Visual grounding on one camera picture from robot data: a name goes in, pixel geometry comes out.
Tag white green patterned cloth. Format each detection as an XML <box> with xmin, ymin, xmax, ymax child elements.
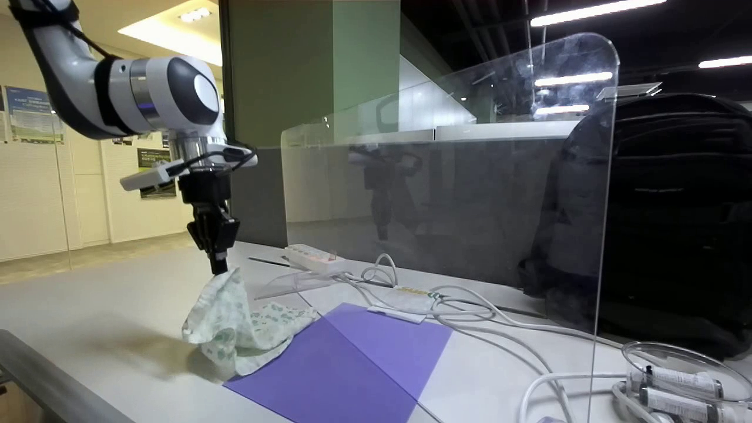
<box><xmin>180</xmin><ymin>271</ymin><xmax>316</xmax><ymax>382</ymax></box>

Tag black backpack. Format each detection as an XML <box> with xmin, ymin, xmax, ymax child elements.
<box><xmin>516</xmin><ymin>91</ymin><xmax>752</xmax><ymax>359</ymax></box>

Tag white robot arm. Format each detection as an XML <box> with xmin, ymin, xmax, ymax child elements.
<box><xmin>8</xmin><ymin>0</ymin><xmax>255</xmax><ymax>276</ymax></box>

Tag white cable bundle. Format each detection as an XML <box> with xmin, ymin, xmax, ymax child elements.
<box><xmin>342</xmin><ymin>252</ymin><xmax>752</xmax><ymax>423</ymax></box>

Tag white power strip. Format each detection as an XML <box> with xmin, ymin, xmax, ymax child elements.
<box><xmin>282</xmin><ymin>245</ymin><xmax>346</xmax><ymax>276</ymax></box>

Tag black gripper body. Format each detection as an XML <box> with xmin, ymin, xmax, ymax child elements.
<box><xmin>178</xmin><ymin>172</ymin><xmax>240</xmax><ymax>254</ymax></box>

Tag clear glass barrier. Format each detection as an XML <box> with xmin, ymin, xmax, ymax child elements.
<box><xmin>280</xmin><ymin>31</ymin><xmax>622</xmax><ymax>423</ymax></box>

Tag purple paper sheet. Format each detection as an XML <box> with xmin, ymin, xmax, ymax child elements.
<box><xmin>226</xmin><ymin>304</ymin><xmax>450</xmax><ymax>423</ymax></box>

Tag white adapter plugs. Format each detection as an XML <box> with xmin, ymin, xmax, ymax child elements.
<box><xmin>611</xmin><ymin>364</ymin><xmax>752</xmax><ymax>423</ymax></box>

